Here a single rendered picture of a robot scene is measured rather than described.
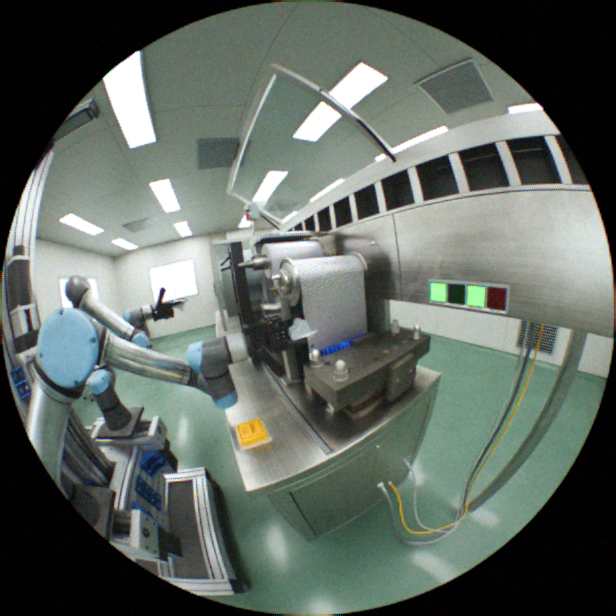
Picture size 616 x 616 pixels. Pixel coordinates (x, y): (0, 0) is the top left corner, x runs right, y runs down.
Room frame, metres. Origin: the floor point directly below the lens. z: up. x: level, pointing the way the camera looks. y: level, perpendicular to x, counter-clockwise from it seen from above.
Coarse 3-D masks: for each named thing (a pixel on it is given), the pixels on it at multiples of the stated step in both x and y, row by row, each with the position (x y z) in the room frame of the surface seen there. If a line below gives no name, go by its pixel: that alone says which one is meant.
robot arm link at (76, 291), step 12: (72, 276) 0.37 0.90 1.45; (72, 288) 0.35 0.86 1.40; (84, 288) 0.40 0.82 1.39; (72, 300) 0.34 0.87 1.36; (84, 300) 0.38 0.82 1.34; (96, 300) 0.44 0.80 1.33; (96, 312) 0.42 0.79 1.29; (108, 312) 0.47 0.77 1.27; (108, 324) 0.45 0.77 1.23; (120, 324) 0.50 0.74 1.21; (120, 336) 0.49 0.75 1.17; (132, 336) 0.52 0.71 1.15; (144, 336) 0.56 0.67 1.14
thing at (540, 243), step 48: (528, 192) 0.19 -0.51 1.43; (576, 192) 0.07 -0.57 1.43; (336, 240) 0.89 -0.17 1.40; (384, 240) 0.64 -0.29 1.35; (432, 240) 0.47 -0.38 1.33; (480, 240) 0.33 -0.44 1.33; (528, 240) 0.21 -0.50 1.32; (576, 240) 0.09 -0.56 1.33; (384, 288) 0.66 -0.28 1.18; (528, 288) 0.22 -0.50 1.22; (576, 288) 0.09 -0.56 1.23
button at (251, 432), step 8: (240, 424) 0.36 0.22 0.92; (248, 424) 0.36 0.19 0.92; (256, 424) 0.36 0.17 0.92; (240, 432) 0.33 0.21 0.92; (248, 432) 0.33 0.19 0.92; (256, 432) 0.33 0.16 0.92; (264, 432) 0.33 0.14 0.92; (240, 440) 0.30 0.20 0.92; (248, 440) 0.30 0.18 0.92; (256, 440) 0.31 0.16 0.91; (264, 440) 0.32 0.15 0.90
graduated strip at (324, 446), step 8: (264, 368) 0.71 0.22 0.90; (272, 376) 0.64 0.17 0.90; (280, 392) 0.53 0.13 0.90; (288, 400) 0.48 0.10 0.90; (296, 408) 0.44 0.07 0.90; (296, 416) 0.41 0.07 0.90; (304, 416) 0.40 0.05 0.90; (304, 424) 0.37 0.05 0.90; (312, 432) 0.34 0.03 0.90; (320, 440) 0.31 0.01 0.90; (320, 448) 0.28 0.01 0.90; (328, 448) 0.28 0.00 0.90
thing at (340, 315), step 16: (352, 288) 0.61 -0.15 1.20; (304, 304) 0.53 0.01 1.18; (320, 304) 0.55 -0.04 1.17; (336, 304) 0.58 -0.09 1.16; (352, 304) 0.61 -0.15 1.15; (320, 320) 0.55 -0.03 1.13; (336, 320) 0.58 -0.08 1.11; (352, 320) 0.60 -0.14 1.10; (320, 336) 0.55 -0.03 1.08; (336, 336) 0.57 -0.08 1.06; (352, 336) 0.60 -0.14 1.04
